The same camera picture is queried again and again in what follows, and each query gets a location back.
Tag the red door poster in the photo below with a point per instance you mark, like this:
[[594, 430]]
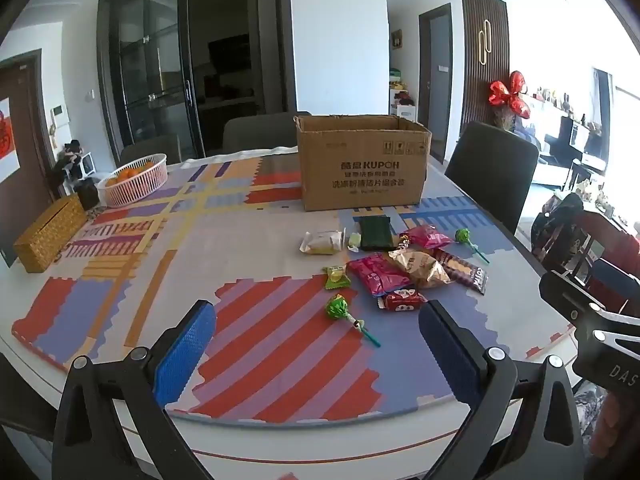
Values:
[[6, 140]]

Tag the dark grey dining chair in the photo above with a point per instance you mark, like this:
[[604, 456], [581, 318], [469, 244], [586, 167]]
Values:
[[147, 149], [260, 132], [492, 170]]

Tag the black bag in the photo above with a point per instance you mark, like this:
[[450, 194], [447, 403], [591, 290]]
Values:
[[87, 195]]

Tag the small white cabinet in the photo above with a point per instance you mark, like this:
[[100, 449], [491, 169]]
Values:
[[75, 162]]

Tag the person's right hand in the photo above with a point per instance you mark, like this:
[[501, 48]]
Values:
[[607, 425]]

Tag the cardboard box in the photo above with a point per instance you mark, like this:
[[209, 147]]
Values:
[[360, 175]]

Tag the large pink snack packet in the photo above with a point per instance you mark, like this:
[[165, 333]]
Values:
[[375, 274]]

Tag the small pale green candy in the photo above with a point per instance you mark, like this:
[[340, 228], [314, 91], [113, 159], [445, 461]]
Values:
[[354, 241]]

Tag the wooden slat wall panel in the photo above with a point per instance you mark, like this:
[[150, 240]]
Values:
[[497, 25]]

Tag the wall shelf with figurines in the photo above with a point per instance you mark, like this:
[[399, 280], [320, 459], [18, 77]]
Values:
[[560, 105]]

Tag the gold wall ornament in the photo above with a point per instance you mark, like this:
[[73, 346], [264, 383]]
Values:
[[484, 42]]

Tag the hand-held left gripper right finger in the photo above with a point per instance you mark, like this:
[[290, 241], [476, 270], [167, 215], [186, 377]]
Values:
[[445, 350]]

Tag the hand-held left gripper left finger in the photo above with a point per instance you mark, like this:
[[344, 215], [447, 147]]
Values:
[[185, 355]]

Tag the white cloth strip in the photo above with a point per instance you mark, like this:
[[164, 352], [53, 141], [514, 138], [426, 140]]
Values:
[[235, 155]]

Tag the dark brown biscuit packet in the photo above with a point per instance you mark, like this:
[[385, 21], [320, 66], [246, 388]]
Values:
[[462, 272]]

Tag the brown wooden door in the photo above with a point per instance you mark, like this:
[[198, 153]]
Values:
[[30, 125]]

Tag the white plastic basket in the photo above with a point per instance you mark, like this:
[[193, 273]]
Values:
[[135, 191]]

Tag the golden brown snack packet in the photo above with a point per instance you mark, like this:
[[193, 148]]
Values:
[[417, 266]]

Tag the small green candy packet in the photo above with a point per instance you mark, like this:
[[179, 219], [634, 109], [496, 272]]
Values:
[[335, 276]]

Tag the dark green snack packet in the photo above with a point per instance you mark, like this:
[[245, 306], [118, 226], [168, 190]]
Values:
[[375, 234]]

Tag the white shelf with toys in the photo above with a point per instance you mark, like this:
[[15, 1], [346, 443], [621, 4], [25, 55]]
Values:
[[402, 100]]

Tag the red snack packet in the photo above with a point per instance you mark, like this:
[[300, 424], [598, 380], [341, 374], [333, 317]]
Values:
[[402, 300]]

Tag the golden tissue box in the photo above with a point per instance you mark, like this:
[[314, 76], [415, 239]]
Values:
[[47, 237]]

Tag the colourful foam mat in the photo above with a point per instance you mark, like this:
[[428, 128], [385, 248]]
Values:
[[225, 220]]

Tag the dark framed room door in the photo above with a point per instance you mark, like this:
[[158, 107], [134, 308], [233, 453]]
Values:
[[436, 80]]

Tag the red foil balloons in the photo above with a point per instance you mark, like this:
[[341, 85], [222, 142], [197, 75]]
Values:
[[502, 92]]

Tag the small pink snack packet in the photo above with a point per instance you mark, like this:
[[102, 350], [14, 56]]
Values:
[[425, 236]]

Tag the pale yellow cake packet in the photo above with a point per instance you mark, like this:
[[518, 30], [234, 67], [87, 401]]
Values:
[[322, 242]]

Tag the black framed glass doors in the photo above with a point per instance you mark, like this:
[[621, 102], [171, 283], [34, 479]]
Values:
[[150, 60]]

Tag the green lollipop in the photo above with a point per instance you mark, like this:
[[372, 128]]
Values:
[[337, 307], [462, 236]]

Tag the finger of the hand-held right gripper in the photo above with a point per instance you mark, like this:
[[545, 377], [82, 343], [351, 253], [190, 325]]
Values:
[[565, 292]]

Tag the pile of oranges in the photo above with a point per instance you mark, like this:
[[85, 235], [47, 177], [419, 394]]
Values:
[[131, 174]]

